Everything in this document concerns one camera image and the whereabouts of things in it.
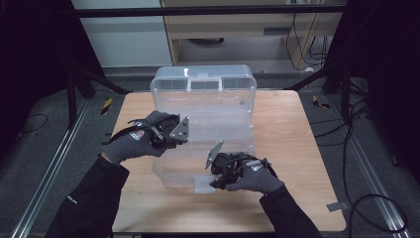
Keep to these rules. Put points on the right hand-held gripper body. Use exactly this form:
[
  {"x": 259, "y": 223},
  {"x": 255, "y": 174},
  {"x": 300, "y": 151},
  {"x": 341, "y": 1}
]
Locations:
[{"x": 224, "y": 165}]

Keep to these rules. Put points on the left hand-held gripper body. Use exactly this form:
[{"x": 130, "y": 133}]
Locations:
[{"x": 171, "y": 132}]

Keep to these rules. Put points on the clear plastic storage box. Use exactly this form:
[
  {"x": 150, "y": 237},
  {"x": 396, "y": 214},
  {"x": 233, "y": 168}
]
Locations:
[{"x": 204, "y": 99}]

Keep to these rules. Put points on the person's right hand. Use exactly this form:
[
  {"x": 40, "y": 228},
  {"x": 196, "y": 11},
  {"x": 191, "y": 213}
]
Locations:
[{"x": 257, "y": 180}]

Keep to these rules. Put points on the person's left hand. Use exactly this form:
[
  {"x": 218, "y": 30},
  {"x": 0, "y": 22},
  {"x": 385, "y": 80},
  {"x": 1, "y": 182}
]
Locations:
[{"x": 132, "y": 147}]

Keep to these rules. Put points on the yellow black striped tape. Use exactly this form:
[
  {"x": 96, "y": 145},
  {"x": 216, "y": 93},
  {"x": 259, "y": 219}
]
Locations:
[
  {"x": 319, "y": 103},
  {"x": 106, "y": 106}
]

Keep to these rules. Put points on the white cabinet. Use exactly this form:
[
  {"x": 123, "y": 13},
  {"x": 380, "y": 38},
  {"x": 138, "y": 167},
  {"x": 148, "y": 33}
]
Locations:
[{"x": 128, "y": 43}]

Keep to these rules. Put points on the black metal stand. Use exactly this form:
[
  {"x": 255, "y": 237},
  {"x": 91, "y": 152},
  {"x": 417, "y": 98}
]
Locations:
[
  {"x": 71, "y": 99},
  {"x": 345, "y": 95}
]

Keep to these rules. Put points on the grey tape piece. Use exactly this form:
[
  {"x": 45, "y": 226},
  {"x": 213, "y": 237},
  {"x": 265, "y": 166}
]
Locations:
[{"x": 337, "y": 206}]

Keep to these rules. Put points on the light wooden desk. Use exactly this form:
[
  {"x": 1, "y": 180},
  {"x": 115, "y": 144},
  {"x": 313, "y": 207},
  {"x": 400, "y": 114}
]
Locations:
[{"x": 231, "y": 24}]

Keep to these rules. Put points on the black horizontal bar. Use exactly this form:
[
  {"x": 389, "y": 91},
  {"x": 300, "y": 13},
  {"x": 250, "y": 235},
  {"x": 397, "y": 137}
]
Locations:
[{"x": 198, "y": 11}]

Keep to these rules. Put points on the black curtain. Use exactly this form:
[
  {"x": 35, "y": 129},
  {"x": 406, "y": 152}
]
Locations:
[
  {"x": 29, "y": 66},
  {"x": 389, "y": 66}
]

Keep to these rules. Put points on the aluminium floor rail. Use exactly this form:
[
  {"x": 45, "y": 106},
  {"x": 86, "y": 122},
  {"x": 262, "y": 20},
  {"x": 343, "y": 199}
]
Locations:
[
  {"x": 49, "y": 172},
  {"x": 373, "y": 178}
]

